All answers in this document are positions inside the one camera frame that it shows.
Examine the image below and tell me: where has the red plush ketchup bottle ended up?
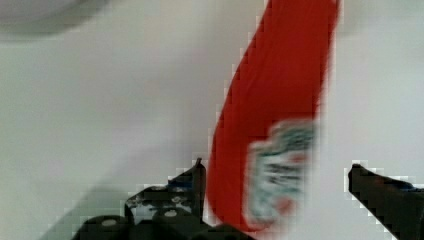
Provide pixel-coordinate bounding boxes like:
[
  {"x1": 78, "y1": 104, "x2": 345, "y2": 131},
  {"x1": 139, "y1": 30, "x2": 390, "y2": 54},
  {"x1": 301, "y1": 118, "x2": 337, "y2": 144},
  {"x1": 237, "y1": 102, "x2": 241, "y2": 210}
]
[{"x1": 207, "y1": 0, "x2": 339, "y2": 232}]

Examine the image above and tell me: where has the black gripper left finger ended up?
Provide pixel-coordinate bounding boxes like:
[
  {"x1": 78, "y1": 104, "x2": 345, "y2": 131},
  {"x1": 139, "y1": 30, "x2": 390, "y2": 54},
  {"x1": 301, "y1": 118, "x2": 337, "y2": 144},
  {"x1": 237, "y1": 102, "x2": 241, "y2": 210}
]
[{"x1": 71, "y1": 159, "x2": 254, "y2": 240}]

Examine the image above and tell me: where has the grey round plate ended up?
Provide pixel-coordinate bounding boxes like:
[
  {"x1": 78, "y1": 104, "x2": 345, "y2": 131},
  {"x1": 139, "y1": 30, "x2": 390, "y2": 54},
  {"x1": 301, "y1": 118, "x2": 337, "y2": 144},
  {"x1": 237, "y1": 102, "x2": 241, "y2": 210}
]
[{"x1": 0, "y1": 0, "x2": 112, "y2": 36}]

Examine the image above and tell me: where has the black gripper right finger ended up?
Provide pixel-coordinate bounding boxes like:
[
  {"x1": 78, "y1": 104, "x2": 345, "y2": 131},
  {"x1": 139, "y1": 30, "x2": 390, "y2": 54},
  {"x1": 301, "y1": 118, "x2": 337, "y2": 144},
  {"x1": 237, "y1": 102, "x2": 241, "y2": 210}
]
[{"x1": 348, "y1": 164, "x2": 424, "y2": 240}]

